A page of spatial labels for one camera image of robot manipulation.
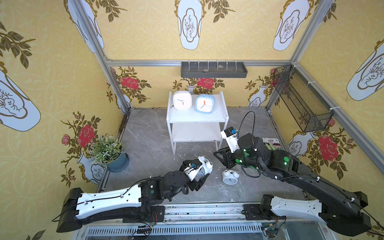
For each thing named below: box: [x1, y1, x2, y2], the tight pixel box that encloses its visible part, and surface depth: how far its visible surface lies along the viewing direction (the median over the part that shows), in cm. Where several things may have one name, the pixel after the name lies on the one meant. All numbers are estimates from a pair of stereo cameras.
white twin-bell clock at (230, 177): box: [222, 169, 240, 185], surface depth 81 cm
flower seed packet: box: [262, 137, 281, 148], surface depth 105 cm
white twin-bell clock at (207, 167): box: [194, 155, 213, 182], surface depth 66 cm
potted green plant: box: [90, 134, 130, 173], surface depth 80 cm
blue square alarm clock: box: [195, 94, 216, 115], surface depth 72 cm
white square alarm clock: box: [173, 90, 193, 111], surface depth 73 cm
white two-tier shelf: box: [166, 91, 230, 155], surface depth 75 cm
